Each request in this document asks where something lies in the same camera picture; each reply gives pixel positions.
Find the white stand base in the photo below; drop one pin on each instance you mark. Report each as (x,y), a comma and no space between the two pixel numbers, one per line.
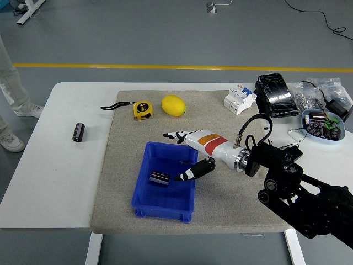
(26,16)

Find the grey-brown mat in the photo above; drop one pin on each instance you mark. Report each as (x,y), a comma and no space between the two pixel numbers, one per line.
(220,121)

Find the person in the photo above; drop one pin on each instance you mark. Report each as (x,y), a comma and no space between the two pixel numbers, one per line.
(11,82)

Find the small dark screw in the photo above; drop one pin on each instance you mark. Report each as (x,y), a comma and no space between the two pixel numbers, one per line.
(184,161)

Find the light blue bowl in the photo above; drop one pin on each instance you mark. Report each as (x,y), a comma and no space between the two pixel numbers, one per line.
(304,115)

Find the clear bag of washers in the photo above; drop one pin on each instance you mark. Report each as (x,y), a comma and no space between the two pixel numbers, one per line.
(303,99)

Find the black wrapped pack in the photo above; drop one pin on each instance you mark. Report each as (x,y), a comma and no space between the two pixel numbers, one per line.
(277,96)

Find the yellow tape measure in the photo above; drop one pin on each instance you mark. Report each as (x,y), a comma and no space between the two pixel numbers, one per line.
(143,110)

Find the blue plastic box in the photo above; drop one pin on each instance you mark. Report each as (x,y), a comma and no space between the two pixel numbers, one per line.
(162,204)

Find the white table leg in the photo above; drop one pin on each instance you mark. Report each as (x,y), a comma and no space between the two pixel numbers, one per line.
(93,248)
(295,248)

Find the black power adapter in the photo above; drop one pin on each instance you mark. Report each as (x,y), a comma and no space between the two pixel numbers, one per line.
(337,109)

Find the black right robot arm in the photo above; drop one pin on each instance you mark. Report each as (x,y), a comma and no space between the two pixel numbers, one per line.
(275,160)

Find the silver floor socket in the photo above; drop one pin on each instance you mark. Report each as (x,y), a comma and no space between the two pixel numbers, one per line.
(211,8)

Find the clear bag of screws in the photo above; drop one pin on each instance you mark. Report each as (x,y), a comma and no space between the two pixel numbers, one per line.
(335,89)

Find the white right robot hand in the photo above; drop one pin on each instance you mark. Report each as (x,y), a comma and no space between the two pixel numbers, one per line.
(212,143)

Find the white circuit breaker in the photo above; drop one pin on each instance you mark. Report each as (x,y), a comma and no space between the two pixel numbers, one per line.
(240,96)

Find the yellow lemon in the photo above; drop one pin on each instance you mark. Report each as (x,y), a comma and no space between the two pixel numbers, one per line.
(173,105)

